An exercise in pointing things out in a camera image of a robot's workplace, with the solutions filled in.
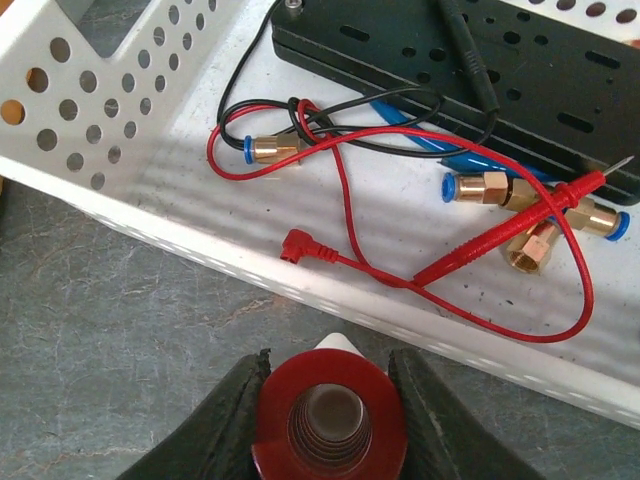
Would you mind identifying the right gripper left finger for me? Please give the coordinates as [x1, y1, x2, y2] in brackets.
[119, 349, 271, 479]

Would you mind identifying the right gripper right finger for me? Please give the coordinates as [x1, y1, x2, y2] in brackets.
[388, 348, 543, 479]

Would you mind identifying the red large spring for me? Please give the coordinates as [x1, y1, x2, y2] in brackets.
[252, 348, 408, 479]

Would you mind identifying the white peg board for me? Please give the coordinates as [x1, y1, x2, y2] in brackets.
[314, 332, 362, 357]

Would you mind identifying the white perforated basket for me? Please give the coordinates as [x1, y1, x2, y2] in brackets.
[1, 1, 639, 429]

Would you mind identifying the brass tee fitting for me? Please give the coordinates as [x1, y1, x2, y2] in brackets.
[436, 172, 630, 276]

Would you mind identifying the brass straight fitting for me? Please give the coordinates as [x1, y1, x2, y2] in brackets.
[243, 133, 304, 165]

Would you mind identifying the black perforated metal plate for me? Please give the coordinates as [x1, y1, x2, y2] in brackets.
[272, 1, 639, 205]

